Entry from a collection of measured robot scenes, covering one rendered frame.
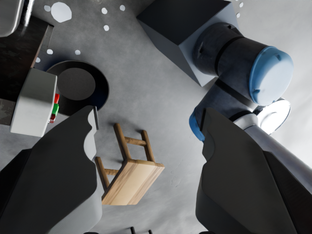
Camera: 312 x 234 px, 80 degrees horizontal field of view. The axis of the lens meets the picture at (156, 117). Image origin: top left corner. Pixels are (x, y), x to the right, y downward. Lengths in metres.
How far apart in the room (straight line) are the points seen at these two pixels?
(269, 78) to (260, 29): 0.96
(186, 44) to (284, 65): 0.25
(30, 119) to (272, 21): 1.35
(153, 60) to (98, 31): 0.31
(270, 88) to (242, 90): 0.06
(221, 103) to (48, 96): 0.36
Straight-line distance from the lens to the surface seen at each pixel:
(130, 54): 1.00
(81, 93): 1.05
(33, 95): 0.37
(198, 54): 0.57
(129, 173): 1.02
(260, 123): 1.26
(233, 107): 0.46
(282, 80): 0.49
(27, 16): 0.77
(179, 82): 1.18
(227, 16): 0.62
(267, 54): 0.46
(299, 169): 0.41
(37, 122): 0.38
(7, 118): 0.39
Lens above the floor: 0.93
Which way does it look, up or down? 48 degrees down
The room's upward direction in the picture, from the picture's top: 149 degrees clockwise
